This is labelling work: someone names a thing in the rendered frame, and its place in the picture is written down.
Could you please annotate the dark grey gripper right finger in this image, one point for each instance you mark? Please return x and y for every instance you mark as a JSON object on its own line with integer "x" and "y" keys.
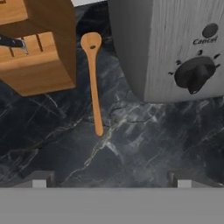
{"x": 183, "y": 178}

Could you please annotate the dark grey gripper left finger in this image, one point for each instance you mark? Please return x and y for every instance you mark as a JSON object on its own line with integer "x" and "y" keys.
{"x": 40, "y": 178}

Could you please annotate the wooden spoon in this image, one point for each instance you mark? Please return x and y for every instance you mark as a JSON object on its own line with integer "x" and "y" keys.
{"x": 94, "y": 78}

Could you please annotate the silver toaster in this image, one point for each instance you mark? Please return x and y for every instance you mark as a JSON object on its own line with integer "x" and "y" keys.
{"x": 172, "y": 46}

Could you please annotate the wooden knife block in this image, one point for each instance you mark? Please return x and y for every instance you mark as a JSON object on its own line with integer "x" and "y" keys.
{"x": 40, "y": 43}

